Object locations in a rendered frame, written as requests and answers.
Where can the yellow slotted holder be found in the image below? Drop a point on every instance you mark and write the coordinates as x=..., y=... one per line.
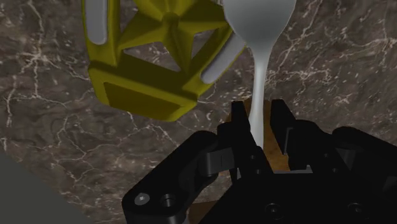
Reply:
x=139, y=93

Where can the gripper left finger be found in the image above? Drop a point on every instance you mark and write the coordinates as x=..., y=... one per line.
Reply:
x=173, y=173

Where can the brown wooden board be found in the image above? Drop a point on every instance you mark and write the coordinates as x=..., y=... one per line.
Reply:
x=276, y=155

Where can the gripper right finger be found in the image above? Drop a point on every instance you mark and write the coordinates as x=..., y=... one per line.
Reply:
x=313, y=145

